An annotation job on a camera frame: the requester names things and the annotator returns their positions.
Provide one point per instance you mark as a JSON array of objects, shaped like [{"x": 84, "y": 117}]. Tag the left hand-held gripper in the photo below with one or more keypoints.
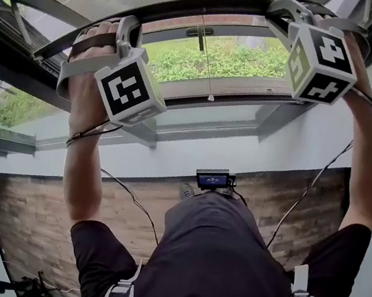
[{"x": 128, "y": 91}]

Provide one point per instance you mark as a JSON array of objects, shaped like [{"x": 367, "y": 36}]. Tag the person's grey shoe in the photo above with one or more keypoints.
[{"x": 186, "y": 191}]

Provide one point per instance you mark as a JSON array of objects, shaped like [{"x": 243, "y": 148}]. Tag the black framed open window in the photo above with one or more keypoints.
[{"x": 16, "y": 81}]

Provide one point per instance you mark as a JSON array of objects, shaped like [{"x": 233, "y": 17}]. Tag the person's left hand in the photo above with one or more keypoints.
[{"x": 81, "y": 104}]

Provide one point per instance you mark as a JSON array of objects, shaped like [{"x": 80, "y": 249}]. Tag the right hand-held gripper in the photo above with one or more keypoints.
[{"x": 323, "y": 61}]

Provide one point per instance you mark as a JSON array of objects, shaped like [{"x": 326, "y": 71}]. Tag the open glass window sash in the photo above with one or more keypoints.
[{"x": 231, "y": 30}]

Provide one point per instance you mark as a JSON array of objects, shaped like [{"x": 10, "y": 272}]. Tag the person's right hand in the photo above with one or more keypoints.
[{"x": 361, "y": 66}]

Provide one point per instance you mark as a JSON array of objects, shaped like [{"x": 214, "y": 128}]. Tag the person's right forearm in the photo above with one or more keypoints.
[{"x": 367, "y": 164}]

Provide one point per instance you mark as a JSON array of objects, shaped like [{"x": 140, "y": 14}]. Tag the person in black shirt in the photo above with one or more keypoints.
[{"x": 216, "y": 270}]

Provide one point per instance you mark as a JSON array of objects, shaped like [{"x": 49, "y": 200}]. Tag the small black monitor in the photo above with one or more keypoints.
[{"x": 212, "y": 180}]

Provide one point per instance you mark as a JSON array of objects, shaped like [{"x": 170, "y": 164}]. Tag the black tripod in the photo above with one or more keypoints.
[{"x": 30, "y": 289}]

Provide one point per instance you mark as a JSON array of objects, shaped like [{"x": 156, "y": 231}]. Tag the person's left forearm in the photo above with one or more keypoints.
[{"x": 83, "y": 177}]

